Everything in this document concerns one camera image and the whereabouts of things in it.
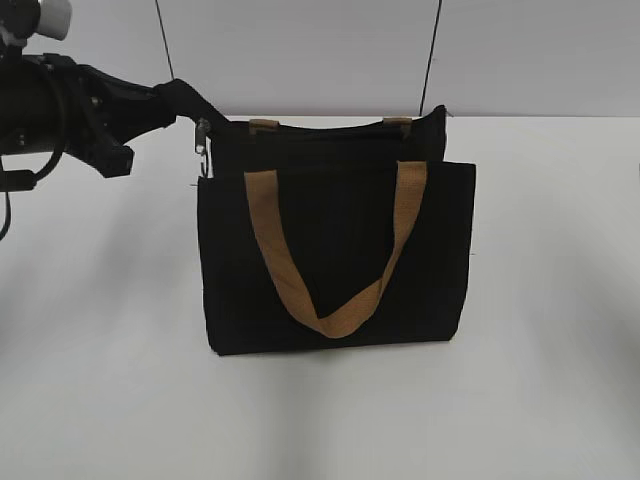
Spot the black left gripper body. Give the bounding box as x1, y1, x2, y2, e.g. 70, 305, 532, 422
34, 54, 131, 165

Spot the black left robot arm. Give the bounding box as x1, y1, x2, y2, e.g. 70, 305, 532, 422
1, 54, 176, 181

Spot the tan front bag handle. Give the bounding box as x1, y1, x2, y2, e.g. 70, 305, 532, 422
244, 161, 428, 339

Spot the black tote bag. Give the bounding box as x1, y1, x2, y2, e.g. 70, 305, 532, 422
153, 77, 477, 359

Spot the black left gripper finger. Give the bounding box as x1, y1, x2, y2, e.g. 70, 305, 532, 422
87, 137, 134, 178
100, 80, 176, 140

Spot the metal zipper pull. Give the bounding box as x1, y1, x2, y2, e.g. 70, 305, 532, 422
194, 118, 211, 178

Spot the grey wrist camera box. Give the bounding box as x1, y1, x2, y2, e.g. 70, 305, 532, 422
0, 0, 76, 41

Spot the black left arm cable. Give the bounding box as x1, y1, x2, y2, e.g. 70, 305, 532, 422
0, 59, 66, 241

